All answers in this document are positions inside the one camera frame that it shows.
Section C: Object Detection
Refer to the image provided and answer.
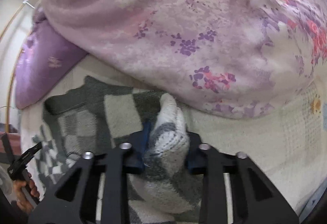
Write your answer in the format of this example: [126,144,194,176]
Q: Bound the grey white checkered sweater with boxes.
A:
[33,76,202,223]

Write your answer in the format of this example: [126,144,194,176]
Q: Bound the person's left hand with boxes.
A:
[13,173,40,214]

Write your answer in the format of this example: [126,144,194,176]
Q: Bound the white patterned bed sheet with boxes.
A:
[20,56,326,213]

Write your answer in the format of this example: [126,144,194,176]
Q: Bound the pink purple floral duvet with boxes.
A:
[14,0,327,120]

